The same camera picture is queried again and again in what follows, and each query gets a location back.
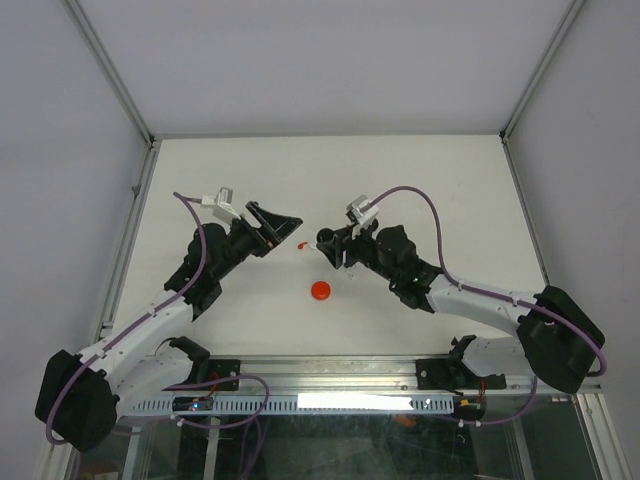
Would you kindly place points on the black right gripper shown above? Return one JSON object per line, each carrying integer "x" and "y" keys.
{"x": 344, "y": 241}

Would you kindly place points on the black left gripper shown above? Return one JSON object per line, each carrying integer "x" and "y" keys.
{"x": 276, "y": 228}

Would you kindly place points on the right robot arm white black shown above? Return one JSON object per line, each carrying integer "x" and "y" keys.
{"x": 550, "y": 335}

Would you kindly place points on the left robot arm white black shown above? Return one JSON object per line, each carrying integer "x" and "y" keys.
{"x": 82, "y": 394}

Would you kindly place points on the red round charging case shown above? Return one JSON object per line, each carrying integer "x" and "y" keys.
{"x": 321, "y": 290}

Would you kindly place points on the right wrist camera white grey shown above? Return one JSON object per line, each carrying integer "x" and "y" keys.
{"x": 361, "y": 213}

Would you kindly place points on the wrist camera white grey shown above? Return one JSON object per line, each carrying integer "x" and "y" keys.
{"x": 220, "y": 205}
{"x": 361, "y": 213}

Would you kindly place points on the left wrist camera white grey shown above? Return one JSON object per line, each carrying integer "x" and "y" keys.
{"x": 220, "y": 205}

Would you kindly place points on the aluminium frame post left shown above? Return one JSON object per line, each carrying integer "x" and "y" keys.
{"x": 91, "y": 37}

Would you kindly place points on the aluminium frame post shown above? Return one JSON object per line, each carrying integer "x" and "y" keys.
{"x": 558, "y": 37}
{"x": 91, "y": 37}

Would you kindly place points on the aluminium mounting rail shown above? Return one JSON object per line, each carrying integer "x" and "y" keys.
{"x": 286, "y": 375}

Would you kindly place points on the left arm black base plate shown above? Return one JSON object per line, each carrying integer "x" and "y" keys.
{"x": 216, "y": 369}

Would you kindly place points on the white slotted cable duct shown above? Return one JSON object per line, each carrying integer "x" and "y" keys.
{"x": 164, "y": 405}

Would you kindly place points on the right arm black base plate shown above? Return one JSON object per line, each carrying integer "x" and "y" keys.
{"x": 442, "y": 373}

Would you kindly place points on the aluminium frame post right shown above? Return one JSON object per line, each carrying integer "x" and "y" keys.
{"x": 558, "y": 37}

